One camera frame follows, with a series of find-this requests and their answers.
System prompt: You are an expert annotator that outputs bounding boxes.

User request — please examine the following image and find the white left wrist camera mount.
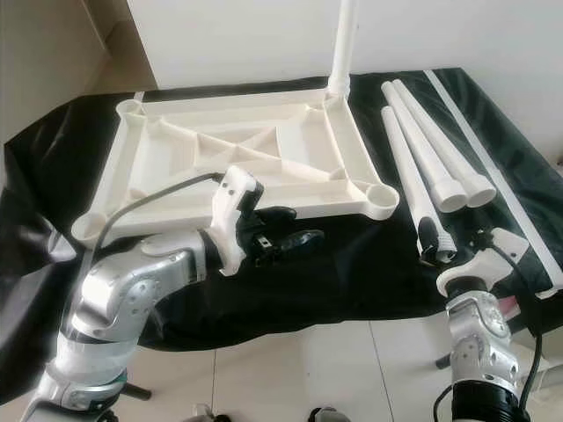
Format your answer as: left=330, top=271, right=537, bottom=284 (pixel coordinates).
left=211, top=165, right=265, bottom=278

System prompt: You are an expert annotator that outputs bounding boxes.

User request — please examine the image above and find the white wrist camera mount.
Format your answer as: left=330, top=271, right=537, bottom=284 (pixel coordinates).
left=211, top=165, right=265, bottom=278
left=438, top=229, right=531, bottom=295

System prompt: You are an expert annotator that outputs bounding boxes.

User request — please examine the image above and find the black metal table frame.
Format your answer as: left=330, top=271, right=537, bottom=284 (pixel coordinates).
left=119, top=347, right=455, bottom=401

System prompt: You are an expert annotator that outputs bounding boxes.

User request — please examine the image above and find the grey right robot foot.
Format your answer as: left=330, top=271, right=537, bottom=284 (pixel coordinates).
left=308, top=406, right=344, bottom=422

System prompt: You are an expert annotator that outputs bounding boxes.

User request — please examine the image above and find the grey tape strip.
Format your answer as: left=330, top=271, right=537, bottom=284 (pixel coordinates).
left=422, top=70, right=563, bottom=300
left=72, top=91, right=146, bottom=339

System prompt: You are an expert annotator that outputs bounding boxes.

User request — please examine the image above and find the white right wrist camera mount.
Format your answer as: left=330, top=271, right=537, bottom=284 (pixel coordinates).
left=438, top=229, right=531, bottom=295

